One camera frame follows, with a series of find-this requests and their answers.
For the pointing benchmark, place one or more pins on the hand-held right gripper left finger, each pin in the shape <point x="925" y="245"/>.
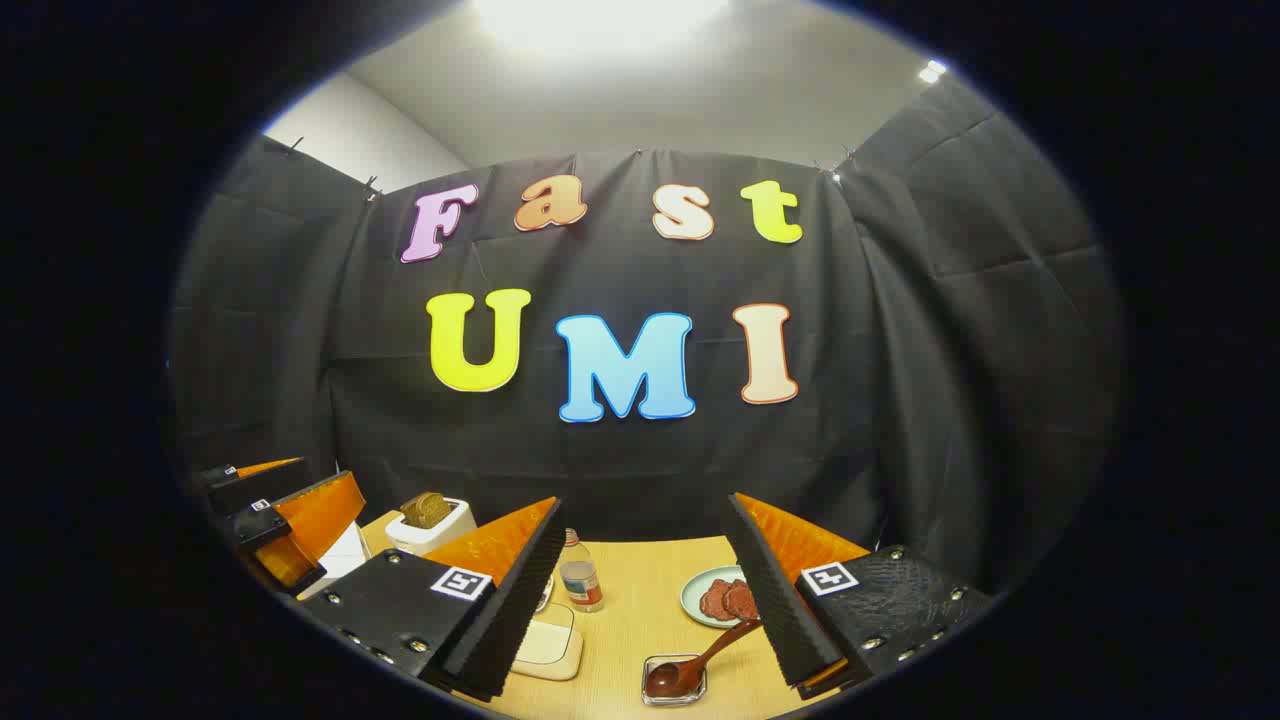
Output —
<point x="510" y="610"/>

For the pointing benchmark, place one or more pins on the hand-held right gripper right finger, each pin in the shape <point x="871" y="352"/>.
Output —
<point x="775" y="600"/>

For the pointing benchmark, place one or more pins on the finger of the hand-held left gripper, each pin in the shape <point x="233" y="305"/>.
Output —
<point x="310" y="515"/>
<point x="240" y="478"/>

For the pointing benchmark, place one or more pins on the dark wooden spoon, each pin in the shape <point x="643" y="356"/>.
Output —
<point x="672" y="678"/>

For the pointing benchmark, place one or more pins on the clear square chopstick holder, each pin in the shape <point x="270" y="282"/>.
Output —
<point x="655" y="695"/>

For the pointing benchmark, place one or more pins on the clear plastic water bottle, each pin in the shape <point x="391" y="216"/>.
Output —
<point x="580" y="580"/>

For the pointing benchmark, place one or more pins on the pale green plate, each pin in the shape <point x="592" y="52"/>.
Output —
<point x="698" y="600"/>

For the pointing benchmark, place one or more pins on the white toaster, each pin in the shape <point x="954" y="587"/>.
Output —
<point x="440" y="535"/>

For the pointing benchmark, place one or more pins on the brown bread slice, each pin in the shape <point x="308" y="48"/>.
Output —
<point x="425" y="510"/>

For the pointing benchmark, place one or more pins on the black backdrop cloth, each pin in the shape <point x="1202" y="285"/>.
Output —
<point x="900" y="350"/>

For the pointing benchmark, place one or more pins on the ceiling light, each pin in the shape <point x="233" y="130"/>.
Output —
<point x="600" y="18"/>

